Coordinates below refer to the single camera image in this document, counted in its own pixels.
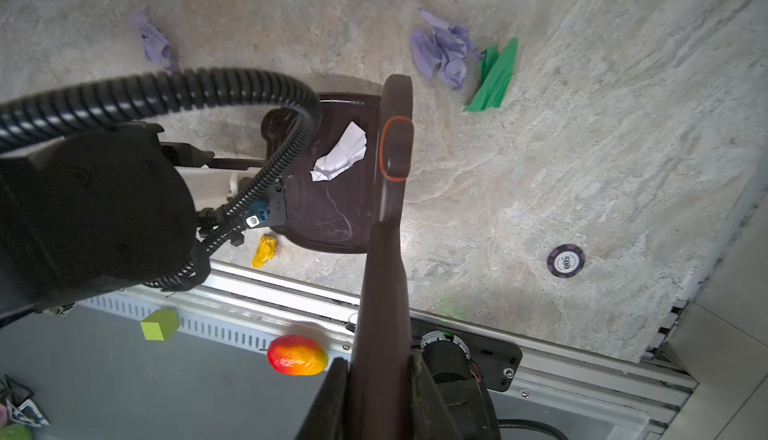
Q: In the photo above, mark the green paper scrap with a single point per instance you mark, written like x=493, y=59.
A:
x=497, y=68

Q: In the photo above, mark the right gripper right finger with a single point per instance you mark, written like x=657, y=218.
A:
x=431, y=418

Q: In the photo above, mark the yellow paper scrap front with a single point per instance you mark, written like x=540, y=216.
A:
x=265, y=251

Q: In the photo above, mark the white paper scrap right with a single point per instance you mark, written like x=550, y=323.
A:
x=350, y=149

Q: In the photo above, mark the aluminium rail frame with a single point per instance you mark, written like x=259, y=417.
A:
x=583, y=394

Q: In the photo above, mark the green foam cube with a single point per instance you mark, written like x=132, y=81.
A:
x=160, y=325

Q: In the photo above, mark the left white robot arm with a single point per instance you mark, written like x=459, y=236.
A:
x=89, y=207

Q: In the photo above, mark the dark brown dustpan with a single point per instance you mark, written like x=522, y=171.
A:
x=333, y=216

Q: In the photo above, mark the purple paper scrap right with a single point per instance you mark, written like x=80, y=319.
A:
x=444, y=52

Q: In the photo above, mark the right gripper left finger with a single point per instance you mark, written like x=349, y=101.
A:
x=324, y=420

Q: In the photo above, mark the red yellow toy mango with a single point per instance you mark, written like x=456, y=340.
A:
x=296, y=355

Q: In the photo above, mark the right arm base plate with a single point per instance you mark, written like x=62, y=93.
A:
x=496, y=361

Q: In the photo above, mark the small purple paper scrap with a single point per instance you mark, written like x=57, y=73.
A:
x=155, y=44

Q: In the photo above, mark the brown hand brush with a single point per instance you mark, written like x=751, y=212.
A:
x=383, y=324

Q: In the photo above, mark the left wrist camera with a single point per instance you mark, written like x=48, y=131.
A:
x=269, y=210

